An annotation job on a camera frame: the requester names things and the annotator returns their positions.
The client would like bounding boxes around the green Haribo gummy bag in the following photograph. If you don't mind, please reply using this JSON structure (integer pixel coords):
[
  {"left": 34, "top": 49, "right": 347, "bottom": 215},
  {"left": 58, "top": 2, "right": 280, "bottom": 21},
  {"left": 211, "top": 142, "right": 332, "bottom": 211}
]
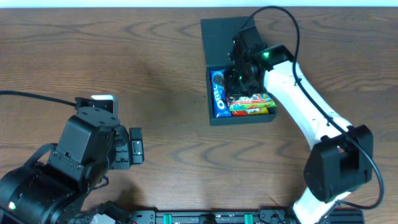
[{"left": 228, "top": 93, "right": 277, "bottom": 111}]

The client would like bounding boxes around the red candy bag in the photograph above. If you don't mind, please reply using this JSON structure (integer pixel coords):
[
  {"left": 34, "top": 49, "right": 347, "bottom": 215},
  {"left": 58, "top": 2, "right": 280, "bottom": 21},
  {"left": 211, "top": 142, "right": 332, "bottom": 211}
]
[{"left": 231, "top": 110, "right": 248, "bottom": 117}]

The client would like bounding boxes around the yellow sweets bag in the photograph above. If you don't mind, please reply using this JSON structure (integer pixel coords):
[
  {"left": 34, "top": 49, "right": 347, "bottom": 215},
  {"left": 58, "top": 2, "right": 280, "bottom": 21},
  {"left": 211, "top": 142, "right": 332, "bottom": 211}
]
[{"left": 246, "top": 108, "right": 269, "bottom": 116}]

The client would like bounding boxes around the blue Oreo cookie pack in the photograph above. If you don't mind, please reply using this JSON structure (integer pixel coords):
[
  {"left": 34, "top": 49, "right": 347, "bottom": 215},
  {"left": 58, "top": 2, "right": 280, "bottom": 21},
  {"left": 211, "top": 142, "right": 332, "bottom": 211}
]
[{"left": 210, "top": 70, "right": 232, "bottom": 118}]

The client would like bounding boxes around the black gift box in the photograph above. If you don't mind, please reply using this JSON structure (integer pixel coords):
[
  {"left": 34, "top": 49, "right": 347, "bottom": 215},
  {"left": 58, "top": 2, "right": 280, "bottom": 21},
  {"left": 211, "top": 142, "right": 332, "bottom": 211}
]
[{"left": 200, "top": 16, "right": 277, "bottom": 126}]

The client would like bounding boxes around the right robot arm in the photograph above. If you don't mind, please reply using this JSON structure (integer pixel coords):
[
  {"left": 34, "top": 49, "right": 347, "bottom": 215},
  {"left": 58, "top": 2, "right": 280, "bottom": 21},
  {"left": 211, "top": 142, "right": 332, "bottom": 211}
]
[{"left": 225, "top": 26, "right": 375, "bottom": 223}]

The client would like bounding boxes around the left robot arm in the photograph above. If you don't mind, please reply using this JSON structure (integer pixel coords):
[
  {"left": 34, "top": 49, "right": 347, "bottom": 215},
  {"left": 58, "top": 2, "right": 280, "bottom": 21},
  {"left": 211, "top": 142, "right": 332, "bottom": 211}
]
[{"left": 1, "top": 95, "right": 144, "bottom": 224}]

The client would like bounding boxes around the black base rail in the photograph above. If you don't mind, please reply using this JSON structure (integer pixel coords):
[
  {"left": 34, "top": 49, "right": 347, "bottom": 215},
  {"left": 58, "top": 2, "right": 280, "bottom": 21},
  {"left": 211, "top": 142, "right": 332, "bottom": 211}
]
[{"left": 68, "top": 202, "right": 364, "bottom": 224}]

